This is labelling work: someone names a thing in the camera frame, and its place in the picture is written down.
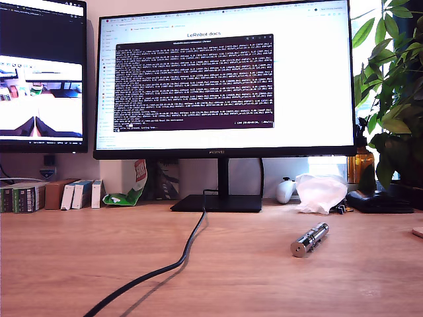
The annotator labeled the black plant pot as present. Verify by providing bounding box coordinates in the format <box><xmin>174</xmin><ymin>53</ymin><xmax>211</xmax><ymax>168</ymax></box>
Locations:
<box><xmin>388</xmin><ymin>178</ymin><xmax>423</xmax><ymax>202</ymax></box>

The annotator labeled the green white gum bag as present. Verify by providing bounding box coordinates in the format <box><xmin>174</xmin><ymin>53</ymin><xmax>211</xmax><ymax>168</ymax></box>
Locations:
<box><xmin>102</xmin><ymin>159</ymin><xmax>148</xmax><ymax>207</ymax></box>

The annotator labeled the thin black cable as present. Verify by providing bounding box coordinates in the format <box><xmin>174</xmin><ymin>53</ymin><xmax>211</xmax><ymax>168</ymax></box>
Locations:
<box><xmin>0</xmin><ymin>164</ymin><xmax>17</xmax><ymax>182</ymax></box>

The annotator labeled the green leafy plant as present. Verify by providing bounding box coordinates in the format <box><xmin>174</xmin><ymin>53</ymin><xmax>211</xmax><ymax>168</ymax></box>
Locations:
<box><xmin>350</xmin><ymin>0</ymin><xmax>423</xmax><ymax>191</ymax></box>

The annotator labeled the amber glass bottle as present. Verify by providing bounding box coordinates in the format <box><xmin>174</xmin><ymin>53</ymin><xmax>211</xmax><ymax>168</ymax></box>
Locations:
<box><xmin>347</xmin><ymin>137</ymin><xmax>376</xmax><ymax>185</ymax></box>

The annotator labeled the black leather pouch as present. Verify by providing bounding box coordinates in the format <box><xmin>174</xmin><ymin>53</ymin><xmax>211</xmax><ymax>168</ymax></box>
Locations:
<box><xmin>346</xmin><ymin>188</ymin><xmax>416</xmax><ymax>214</ymax></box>

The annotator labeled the green white carton box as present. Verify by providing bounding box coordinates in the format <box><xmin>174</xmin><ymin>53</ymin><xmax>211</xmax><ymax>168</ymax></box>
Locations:
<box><xmin>0</xmin><ymin>186</ymin><xmax>15</xmax><ymax>213</ymax></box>
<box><xmin>12</xmin><ymin>183</ymin><xmax>46</xmax><ymax>213</ymax></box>

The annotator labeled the metallic laser pointer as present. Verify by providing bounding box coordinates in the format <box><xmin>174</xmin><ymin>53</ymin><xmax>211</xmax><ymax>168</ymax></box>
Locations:
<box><xmin>289</xmin><ymin>222</ymin><xmax>330</xmax><ymax>258</ymax></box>

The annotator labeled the black TUF gaming monitor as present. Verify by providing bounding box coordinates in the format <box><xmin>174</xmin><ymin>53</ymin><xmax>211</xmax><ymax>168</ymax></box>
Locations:
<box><xmin>0</xmin><ymin>0</ymin><xmax>89</xmax><ymax>154</ymax></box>

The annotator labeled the white game controller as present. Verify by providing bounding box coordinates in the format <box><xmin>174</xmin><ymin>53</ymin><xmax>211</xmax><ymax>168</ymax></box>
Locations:
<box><xmin>276</xmin><ymin>177</ymin><xmax>297</xmax><ymax>204</ymax></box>

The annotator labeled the black power cable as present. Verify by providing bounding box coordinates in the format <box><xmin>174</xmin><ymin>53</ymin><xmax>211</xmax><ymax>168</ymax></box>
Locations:
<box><xmin>82</xmin><ymin>188</ymin><xmax>219</xmax><ymax>317</ymax></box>

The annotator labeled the crumpled white plastic bag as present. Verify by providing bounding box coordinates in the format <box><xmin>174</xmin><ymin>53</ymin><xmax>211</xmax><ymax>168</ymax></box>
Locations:
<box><xmin>293</xmin><ymin>173</ymin><xmax>349</xmax><ymax>215</ymax></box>

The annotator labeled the white blue carton box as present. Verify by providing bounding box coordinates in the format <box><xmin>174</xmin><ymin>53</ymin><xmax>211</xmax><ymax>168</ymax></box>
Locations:
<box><xmin>71</xmin><ymin>180</ymin><xmax>95</xmax><ymax>209</ymax></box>
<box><xmin>60</xmin><ymin>180</ymin><xmax>82</xmax><ymax>211</ymax></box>
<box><xmin>91</xmin><ymin>179</ymin><xmax>106</xmax><ymax>209</ymax></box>

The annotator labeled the large black Huawei monitor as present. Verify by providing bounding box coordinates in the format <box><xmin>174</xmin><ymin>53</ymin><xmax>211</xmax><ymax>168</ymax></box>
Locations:
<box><xmin>93</xmin><ymin>0</ymin><xmax>358</xmax><ymax>213</ymax></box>

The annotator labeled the brown cardboard box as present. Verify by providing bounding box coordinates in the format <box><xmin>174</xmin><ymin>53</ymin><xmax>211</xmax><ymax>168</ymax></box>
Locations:
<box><xmin>44</xmin><ymin>178</ymin><xmax>81</xmax><ymax>211</ymax></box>

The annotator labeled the patterned grey card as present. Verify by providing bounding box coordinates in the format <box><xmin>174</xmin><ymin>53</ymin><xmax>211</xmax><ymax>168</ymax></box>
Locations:
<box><xmin>155</xmin><ymin>158</ymin><xmax>181</xmax><ymax>200</ymax></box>

